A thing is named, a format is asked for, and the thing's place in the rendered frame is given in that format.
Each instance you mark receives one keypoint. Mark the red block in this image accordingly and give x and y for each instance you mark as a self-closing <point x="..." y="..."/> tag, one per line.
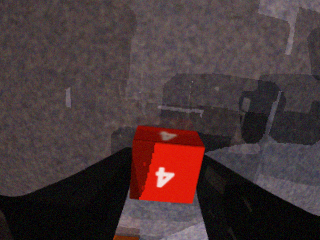
<point x="165" y="164"/>

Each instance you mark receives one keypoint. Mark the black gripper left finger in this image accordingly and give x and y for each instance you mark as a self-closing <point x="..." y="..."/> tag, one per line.
<point x="85" y="206"/>

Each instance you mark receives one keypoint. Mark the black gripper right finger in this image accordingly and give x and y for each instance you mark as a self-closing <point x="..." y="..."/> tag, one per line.
<point x="233" y="208"/>

